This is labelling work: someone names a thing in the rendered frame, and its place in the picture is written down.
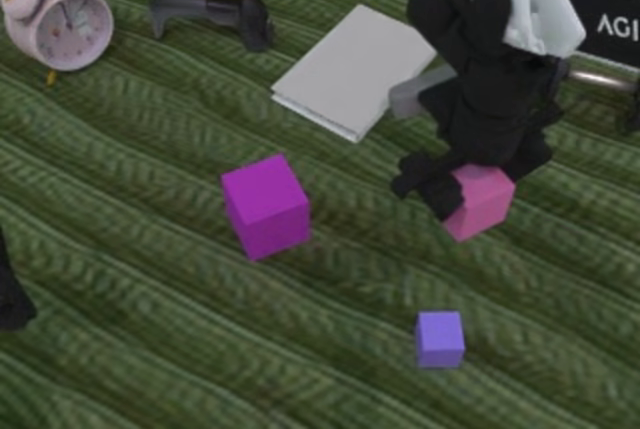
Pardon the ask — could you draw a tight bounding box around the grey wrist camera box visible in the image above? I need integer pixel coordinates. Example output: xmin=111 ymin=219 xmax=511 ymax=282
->
xmin=388 ymin=66 xmax=457 ymax=119

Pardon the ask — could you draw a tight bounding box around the pink cube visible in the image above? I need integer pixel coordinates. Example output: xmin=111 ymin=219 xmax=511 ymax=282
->
xmin=442 ymin=163 xmax=517 ymax=243

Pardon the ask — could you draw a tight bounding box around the white notebook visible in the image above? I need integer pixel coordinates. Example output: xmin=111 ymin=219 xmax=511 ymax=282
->
xmin=270 ymin=3 xmax=438 ymax=144

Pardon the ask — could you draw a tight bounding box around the green knitted cloth mat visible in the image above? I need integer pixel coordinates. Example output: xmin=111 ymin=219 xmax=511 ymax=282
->
xmin=0 ymin=0 xmax=640 ymax=429

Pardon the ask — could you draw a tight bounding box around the silver metal rod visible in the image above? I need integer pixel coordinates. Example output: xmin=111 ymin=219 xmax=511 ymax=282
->
xmin=568 ymin=68 xmax=640 ymax=92

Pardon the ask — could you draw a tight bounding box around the small purple cube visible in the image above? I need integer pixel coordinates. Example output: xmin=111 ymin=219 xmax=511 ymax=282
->
xmin=415 ymin=310 xmax=466 ymax=369

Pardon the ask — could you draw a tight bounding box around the black robot gripper part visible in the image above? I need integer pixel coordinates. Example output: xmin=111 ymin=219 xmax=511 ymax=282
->
xmin=0 ymin=226 xmax=37 ymax=333

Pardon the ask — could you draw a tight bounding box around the pink twin-bell alarm clock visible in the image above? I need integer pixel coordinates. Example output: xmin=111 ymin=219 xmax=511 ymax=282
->
xmin=1 ymin=0 xmax=115 ymax=85

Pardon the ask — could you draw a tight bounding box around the black handheld barcode scanner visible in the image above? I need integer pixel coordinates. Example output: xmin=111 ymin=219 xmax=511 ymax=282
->
xmin=149 ymin=0 xmax=275 ymax=54

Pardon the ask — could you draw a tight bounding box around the magenta cube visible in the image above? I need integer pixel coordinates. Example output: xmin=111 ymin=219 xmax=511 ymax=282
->
xmin=220 ymin=152 xmax=312 ymax=263

